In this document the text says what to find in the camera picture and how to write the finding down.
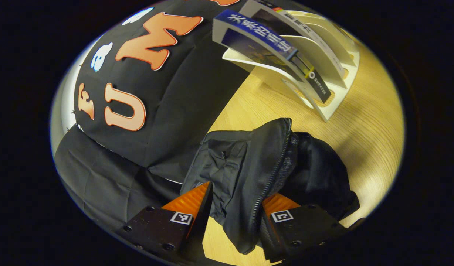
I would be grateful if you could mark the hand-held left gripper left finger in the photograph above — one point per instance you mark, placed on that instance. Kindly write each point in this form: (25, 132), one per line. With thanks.
(204, 207)

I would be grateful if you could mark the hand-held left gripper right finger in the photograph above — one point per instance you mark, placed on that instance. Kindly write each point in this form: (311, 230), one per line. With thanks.
(304, 229)

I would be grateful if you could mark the black schoolbag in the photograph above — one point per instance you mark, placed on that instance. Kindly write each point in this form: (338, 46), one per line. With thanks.
(249, 166)

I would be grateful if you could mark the white bookshelf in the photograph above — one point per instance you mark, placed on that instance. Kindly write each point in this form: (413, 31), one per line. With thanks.
(336, 99)

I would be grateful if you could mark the blue picture cover book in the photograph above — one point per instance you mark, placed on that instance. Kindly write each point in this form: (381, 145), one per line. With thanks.
(260, 33)

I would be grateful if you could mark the black backdrop cloth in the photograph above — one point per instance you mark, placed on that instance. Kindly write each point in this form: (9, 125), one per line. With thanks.
(175, 103)

